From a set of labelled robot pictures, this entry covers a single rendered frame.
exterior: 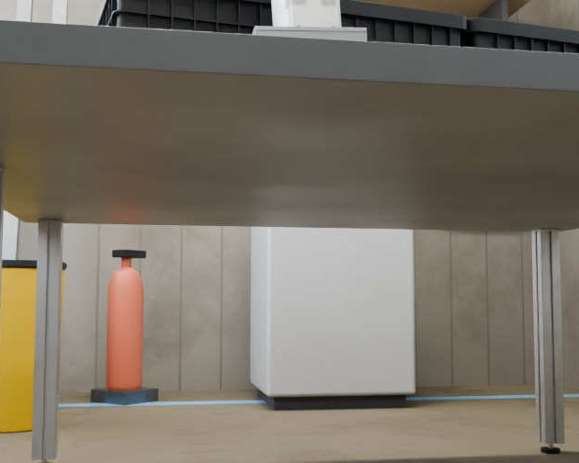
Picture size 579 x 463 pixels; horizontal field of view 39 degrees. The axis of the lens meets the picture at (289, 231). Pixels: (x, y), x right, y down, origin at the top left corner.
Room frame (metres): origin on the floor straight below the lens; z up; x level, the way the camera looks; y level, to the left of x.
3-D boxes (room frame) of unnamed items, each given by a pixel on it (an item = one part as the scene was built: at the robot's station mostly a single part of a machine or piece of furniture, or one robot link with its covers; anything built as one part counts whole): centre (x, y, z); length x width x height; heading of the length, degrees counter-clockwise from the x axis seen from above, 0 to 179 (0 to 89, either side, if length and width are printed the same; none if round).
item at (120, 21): (1.37, 0.18, 0.87); 0.40 x 0.30 x 0.11; 19
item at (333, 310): (3.59, -0.18, 0.64); 0.65 x 0.55 x 1.29; 100
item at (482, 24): (1.57, -0.38, 0.92); 0.40 x 0.30 x 0.02; 19
